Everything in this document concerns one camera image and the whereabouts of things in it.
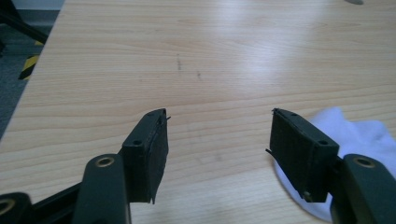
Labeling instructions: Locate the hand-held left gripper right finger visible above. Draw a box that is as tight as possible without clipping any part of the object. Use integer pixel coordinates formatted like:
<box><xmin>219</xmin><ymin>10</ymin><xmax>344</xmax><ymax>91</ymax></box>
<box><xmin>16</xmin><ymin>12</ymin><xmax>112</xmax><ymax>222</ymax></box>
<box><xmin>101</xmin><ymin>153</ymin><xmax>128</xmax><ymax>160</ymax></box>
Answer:
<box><xmin>265</xmin><ymin>107</ymin><xmax>341</xmax><ymax>203</ymax></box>

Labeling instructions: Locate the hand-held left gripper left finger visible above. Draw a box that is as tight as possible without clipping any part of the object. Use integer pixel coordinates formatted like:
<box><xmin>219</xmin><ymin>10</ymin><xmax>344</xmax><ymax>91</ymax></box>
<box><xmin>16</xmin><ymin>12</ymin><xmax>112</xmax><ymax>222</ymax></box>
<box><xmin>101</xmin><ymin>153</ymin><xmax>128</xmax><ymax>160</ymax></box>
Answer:
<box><xmin>120</xmin><ymin>107</ymin><xmax>170</xmax><ymax>205</ymax></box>

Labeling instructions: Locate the black metal stand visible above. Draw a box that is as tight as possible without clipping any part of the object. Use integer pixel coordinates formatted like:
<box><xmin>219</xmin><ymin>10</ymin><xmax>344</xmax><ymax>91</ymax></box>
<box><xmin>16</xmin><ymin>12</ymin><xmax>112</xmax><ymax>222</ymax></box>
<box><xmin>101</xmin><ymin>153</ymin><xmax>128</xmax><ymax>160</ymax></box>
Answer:
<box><xmin>0</xmin><ymin>0</ymin><xmax>50</xmax><ymax>58</ymax></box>

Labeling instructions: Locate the yellow and black floor tape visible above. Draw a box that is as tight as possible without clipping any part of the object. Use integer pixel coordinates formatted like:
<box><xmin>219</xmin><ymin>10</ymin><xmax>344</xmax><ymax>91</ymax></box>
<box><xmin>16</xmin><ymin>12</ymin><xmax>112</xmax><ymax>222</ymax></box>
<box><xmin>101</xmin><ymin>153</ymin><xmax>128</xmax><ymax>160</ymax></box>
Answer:
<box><xmin>18</xmin><ymin>40</ymin><xmax>45</xmax><ymax>81</ymax></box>

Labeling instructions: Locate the white sock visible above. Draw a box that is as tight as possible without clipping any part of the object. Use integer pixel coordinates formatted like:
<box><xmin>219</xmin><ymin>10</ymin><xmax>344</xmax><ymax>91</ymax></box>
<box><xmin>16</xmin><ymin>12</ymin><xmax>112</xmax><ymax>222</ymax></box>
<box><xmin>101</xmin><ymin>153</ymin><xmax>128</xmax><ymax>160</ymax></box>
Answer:
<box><xmin>274</xmin><ymin>106</ymin><xmax>396</xmax><ymax>224</ymax></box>

